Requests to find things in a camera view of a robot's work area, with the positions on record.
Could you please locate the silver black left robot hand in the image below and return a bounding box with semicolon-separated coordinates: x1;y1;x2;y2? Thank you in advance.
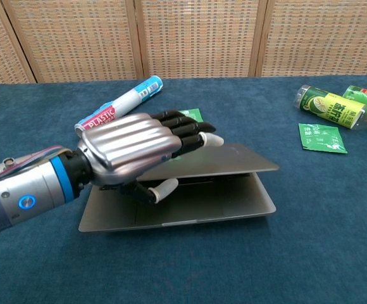
75;110;225;205

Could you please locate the silver laptop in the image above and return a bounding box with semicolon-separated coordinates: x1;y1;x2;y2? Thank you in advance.
78;142;280;234

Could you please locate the plastic wrap roll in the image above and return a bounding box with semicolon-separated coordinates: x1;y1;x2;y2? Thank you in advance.
74;75;165;132

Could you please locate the green sachet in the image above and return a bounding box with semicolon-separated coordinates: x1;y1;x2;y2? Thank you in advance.
178;108;204;123
298;122;349;155

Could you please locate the woven bamboo folding screen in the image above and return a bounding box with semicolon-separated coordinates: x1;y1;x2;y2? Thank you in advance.
0;0;367;90

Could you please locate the blue felt table mat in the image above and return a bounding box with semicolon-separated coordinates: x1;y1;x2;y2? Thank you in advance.
0;74;367;304

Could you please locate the green tea plastic bottle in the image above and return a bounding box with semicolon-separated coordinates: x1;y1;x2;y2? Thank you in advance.
294;84;367;133

